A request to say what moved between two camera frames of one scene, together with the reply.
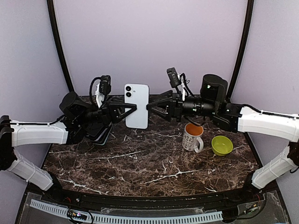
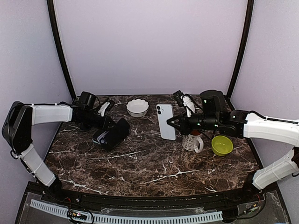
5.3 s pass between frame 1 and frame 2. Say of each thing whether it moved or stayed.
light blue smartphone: moved
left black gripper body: moved
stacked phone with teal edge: stayed
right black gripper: moved
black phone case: moved
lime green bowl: stayed
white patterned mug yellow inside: stayed
